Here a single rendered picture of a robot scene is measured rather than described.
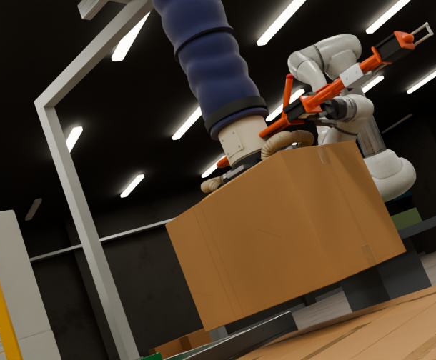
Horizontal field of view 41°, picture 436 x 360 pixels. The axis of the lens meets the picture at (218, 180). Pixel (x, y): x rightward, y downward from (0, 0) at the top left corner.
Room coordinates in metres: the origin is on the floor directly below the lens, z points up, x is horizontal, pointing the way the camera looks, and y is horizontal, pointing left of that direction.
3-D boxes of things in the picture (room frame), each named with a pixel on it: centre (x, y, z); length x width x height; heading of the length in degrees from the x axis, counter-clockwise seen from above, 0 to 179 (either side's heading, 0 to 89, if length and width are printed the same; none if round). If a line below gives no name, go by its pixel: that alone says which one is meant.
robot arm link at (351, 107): (1.97, -0.49, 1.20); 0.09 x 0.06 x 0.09; 50
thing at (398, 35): (1.57, -0.59, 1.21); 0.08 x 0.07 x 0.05; 49
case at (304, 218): (1.98, -0.12, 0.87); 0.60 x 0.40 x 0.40; 46
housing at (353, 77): (1.66, -0.49, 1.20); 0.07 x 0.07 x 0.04; 49
